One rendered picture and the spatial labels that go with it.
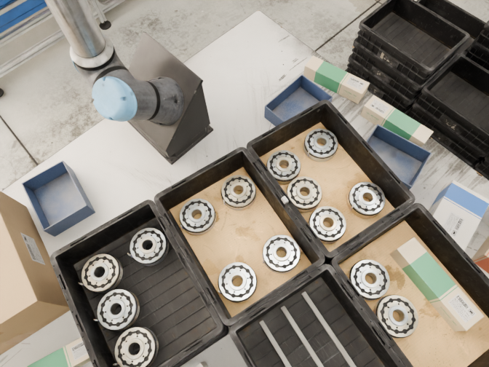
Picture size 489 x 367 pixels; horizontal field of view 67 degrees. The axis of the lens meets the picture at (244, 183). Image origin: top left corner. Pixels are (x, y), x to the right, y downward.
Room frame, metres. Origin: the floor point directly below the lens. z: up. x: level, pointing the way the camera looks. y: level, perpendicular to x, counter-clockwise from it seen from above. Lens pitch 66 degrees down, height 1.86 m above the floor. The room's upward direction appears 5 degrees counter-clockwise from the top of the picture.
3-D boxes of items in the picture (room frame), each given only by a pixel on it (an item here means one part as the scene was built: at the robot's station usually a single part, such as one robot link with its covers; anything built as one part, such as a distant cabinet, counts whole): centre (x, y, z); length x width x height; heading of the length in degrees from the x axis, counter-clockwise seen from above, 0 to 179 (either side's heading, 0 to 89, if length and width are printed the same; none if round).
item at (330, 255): (0.43, -0.23, 0.92); 0.40 x 0.30 x 0.02; 28
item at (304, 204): (0.40, -0.17, 0.86); 0.10 x 0.10 x 0.01
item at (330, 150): (0.56, -0.25, 0.86); 0.10 x 0.10 x 0.01
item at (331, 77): (0.90, -0.38, 0.73); 0.24 x 0.06 x 0.06; 51
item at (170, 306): (0.15, 0.30, 0.87); 0.40 x 0.30 x 0.11; 28
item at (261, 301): (0.29, 0.03, 0.92); 0.40 x 0.30 x 0.02; 28
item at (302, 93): (0.78, -0.22, 0.74); 0.20 x 0.15 x 0.07; 130
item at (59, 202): (0.50, 0.62, 0.74); 0.20 x 0.15 x 0.07; 30
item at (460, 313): (0.12, -0.47, 0.86); 0.24 x 0.06 x 0.06; 29
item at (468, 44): (1.51, -1.14, 0.26); 0.40 x 0.30 x 0.23; 39
